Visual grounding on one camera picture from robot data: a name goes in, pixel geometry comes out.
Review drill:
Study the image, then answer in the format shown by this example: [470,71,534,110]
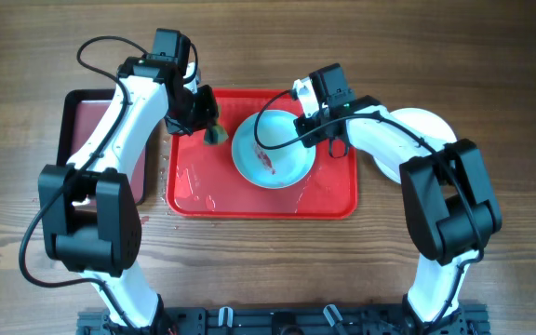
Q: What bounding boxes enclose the green cleaning sponge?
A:
[204,123,229,145]

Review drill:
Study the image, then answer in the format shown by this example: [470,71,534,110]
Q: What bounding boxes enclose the mint plate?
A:
[368,107,457,183]
[232,110,316,189]

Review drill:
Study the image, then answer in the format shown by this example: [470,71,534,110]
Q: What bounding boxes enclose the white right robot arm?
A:
[291,77,502,331]

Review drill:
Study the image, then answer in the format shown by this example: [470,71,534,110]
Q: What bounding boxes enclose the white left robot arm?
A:
[34,75,219,334]

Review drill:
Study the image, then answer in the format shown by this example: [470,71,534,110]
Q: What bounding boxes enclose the red plastic tray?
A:
[166,87,358,220]

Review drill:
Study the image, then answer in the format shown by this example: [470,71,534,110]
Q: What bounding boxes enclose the black water basin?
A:
[56,88,148,205]

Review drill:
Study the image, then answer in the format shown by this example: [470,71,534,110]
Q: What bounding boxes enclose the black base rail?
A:
[75,304,491,335]

